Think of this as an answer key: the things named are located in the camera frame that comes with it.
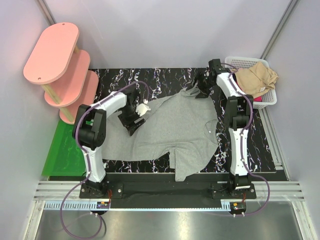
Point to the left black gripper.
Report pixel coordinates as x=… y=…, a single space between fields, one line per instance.
x=131 y=126

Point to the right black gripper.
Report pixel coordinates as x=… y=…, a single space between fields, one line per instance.
x=200 y=76

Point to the grey t-shirt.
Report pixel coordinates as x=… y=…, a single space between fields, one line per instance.
x=180 y=125

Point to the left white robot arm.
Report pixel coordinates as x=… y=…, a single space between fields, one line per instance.
x=90 y=127

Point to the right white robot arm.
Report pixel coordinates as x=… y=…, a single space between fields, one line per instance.
x=238 y=117

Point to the black marble pattern mat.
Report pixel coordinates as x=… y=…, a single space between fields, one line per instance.
x=164 y=82

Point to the white plastic laundry basket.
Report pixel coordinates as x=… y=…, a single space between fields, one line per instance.
x=269 y=98

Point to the beige t-shirt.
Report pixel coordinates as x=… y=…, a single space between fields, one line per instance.
x=256 y=80

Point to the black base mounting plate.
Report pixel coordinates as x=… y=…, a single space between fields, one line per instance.
x=121 y=185

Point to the magenta t-shirt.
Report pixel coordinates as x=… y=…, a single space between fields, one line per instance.
x=257 y=100

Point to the green plastic board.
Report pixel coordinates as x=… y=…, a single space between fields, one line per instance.
x=64 y=158

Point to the pink three-tier shelf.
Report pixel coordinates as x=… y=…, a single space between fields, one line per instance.
x=62 y=70

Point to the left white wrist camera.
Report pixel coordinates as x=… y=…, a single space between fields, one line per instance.
x=142 y=109

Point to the aluminium frame rail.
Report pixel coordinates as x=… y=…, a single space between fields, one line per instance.
x=163 y=196

